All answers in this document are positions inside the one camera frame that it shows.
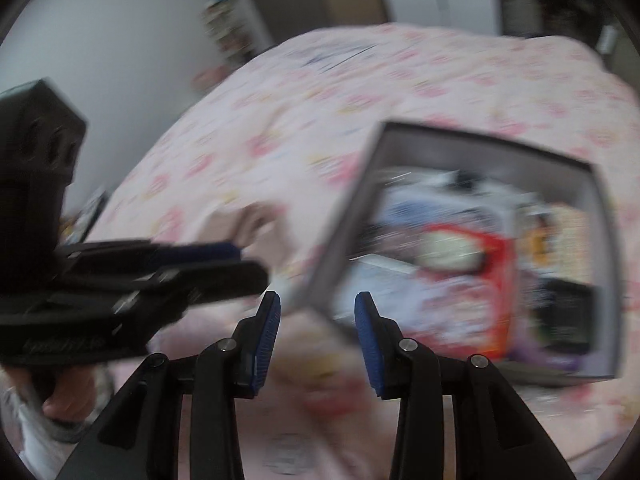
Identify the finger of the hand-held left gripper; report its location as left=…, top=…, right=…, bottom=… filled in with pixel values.
left=60, top=241, right=244, bottom=273
left=145, top=260, right=269, bottom=309

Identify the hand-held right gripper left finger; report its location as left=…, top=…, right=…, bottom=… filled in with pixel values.
left=55, top=290, right=282, bottom=480

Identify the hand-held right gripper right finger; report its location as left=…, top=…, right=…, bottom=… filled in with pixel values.
left=354, top=290, right=576, bottom=480

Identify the grey storage box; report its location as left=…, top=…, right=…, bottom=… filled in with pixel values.
left=292, top=121, right=626, bottom=386

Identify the person's left forearm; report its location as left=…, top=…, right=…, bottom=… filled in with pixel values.
left=0, top=370, right=98, bottom=478

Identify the person's left hand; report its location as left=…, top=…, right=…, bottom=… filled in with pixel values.
left=42, top=367, right=98, bottom=421

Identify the white printed packet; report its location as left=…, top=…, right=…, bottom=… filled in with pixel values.
left=345, top=180, right=516, bottom=351

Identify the pink printed blanket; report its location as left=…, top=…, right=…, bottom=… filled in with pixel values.
left=65, top=22, right=640, bottom=480

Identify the black packet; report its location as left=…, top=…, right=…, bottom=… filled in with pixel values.
left=532, top=280, right=598, bottom=356

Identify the yellow patterned packet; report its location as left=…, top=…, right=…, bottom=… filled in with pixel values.
left=517, top=205, right=593, bottom=278

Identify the cluttered shelf rack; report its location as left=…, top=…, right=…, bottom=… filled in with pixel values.
left=202, top=2, right=273, bottom=68

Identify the white power strip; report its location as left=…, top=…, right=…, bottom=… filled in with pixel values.
left=595, top=25, right=618, bottom=56

